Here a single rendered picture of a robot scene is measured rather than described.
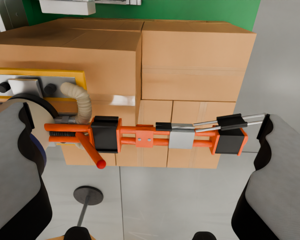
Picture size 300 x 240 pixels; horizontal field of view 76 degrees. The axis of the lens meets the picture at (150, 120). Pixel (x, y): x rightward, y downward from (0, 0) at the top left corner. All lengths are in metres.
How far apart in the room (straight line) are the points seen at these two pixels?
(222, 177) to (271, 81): 1.27
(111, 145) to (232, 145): 0.34
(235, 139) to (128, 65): 0.43
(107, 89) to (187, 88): 0.58
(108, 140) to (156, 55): 0.67
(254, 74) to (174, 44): 1.00
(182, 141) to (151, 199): 2.35
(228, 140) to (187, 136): 0.11
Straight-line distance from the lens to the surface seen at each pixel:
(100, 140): 0.57
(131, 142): 0.56
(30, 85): 0.67
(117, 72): 0.73
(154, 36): 1.10
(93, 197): 2.90
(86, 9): 0.66
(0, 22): 1.25
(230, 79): 1.24
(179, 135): 0.54
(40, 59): 0.81
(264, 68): 1.96
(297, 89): 2.21
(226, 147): 0.59
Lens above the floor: 1.62
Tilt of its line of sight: 57 degrees down
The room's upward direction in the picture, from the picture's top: 179 degrees counter-clockwise
